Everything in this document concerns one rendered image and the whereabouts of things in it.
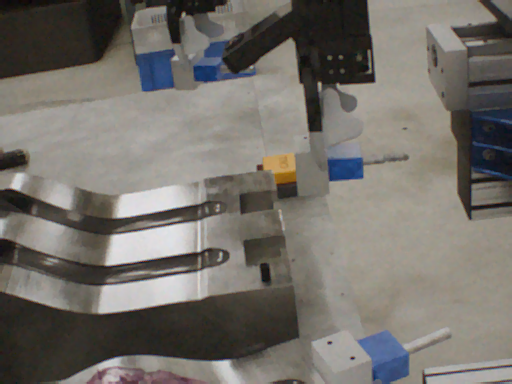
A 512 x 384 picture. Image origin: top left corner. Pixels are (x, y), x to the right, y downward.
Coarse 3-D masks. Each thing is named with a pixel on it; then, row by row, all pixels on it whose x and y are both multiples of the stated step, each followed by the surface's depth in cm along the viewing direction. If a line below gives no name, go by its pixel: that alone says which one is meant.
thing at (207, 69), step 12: (192, 60) 124; (204, 60) 126; (216, 60) 125; (180, 72) 125; (192, 72) 125; (204, 72) 124; (216, 72) 124; (228, 72) 125; (240, 72) 124; (180, 84) 126; (192, 84) 126
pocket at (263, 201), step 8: (256, 192) 95; (264, 192) 95; (272, 192) 94; (240, 200) 95; (248, 200) 95; (256, 200) 95; (264, 200) 95; (272, 200) 95; (240, 208) 95; (248, 208) 96; (256, 208) 96; (264, 208) 96; (272, 208) 96
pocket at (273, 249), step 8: (248, 240) 85; (256, 240) 85; (264, 240) 85; (272, 240) 85; (280, 240) 85; (248, 248) 86; (256, 248) 86; (264, 248) 86; (272, 248) 86; (280, 248) 86; (248, 256) 86; (256, 256) 86; (264, 256) 86; (272, 256) 86; (280, 256) 86; (248, 264) 86; (256, 264) 85
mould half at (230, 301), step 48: (48, 192) 95; (144, 192) 100; (192, 192) 97; (240, 192) 95; (48, 240) 86; (96, 240) 89; (144, 240) 89; (192, 240) 87; (240, 240) 85; (0, 288) 75; (48, 288) 78; (96, 288) 81; (144, 288) 80; (192, 288) 78; (240, 288) 77; (288, 288) 77; (0, 336) 78; (48, 336) 78; (96, 336) 78; (144, 336) 78; (192, 336) 79; (240, 336) 79; (288, 336) 79
